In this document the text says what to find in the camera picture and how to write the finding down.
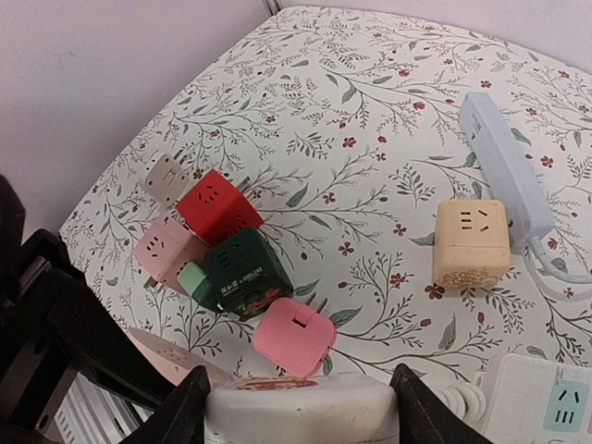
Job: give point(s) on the pink plug adapter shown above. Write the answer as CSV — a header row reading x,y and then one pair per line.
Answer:
x,y
295,336

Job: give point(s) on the floral table cloth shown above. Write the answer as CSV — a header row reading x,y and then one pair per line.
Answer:
x,y
346,122

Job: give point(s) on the aluminium front rail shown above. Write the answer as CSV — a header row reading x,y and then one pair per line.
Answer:
x,y
90,414

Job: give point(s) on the red cube socket adapter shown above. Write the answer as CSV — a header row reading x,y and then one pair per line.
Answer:
x,y
215,210

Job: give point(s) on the yellow cube socket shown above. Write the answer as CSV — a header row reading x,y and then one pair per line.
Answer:
x,y
472,244

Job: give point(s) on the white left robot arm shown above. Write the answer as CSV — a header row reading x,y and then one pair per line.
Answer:
x,y
53,327

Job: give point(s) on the pink round cable reel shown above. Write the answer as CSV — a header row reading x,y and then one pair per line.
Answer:
x,y
172,361

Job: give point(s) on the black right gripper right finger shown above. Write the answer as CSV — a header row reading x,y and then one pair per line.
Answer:
x,y
423,417

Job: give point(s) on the green beige socket adapter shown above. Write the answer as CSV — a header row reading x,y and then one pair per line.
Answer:
x,y
197,285

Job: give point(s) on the blue power strip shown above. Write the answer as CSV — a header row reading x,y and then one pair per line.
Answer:
x,y
509,176

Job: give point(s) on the white plug adapter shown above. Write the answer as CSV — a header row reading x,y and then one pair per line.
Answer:
x,y
164,179

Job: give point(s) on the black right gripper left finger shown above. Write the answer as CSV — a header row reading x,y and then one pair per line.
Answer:
x,y
180,419

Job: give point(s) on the white plug block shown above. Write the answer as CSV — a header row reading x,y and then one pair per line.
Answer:
x,y
340,408

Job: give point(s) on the light pink cube socket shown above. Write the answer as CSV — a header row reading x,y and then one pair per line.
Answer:
x,y
164,249

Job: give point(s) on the white colourful power strip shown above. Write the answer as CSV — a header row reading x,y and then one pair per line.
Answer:
x,y
531,400

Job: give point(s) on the dark green cube socket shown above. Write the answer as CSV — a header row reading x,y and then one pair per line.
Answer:
x,y
246,274

